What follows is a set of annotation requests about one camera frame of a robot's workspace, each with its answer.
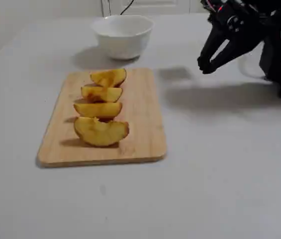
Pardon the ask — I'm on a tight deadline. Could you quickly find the hanging black cable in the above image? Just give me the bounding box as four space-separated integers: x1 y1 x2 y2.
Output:
119 0 135 15

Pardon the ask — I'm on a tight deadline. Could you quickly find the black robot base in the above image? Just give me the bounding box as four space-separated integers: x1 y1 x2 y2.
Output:
259 37 281 103

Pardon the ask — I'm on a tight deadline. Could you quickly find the large apple slice with stem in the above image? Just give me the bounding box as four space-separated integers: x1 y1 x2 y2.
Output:
74 116 130 147

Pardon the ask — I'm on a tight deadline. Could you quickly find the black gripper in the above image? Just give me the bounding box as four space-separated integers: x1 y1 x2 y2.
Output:
196 0 268 75

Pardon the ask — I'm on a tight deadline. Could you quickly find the wooden cutting board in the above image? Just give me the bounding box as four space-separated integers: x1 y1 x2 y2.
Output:
36 67 168 168

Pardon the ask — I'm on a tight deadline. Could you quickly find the white ceramic bowl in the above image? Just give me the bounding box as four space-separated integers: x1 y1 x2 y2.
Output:
91 14 155 60

